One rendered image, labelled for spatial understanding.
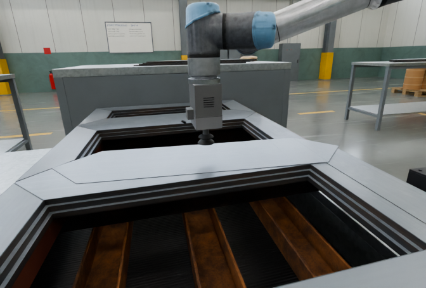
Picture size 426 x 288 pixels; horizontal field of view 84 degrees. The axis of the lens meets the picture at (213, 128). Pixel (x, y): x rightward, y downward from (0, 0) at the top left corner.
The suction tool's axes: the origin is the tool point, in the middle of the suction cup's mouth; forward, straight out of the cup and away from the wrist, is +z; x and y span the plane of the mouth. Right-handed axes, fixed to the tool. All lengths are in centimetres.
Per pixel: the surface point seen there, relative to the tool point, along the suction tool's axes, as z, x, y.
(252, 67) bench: -14, 46, -78
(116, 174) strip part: 3.8, -21.5, 4.2
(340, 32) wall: -105, 779, -869
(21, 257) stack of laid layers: 6.2, -32.3, 22.5
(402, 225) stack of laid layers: 3.9, 22.8, 33.5
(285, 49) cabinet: -39, 511, -843
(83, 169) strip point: 3.8, -29.4, -0.7
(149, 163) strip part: 3.8, -14.3, 0.2
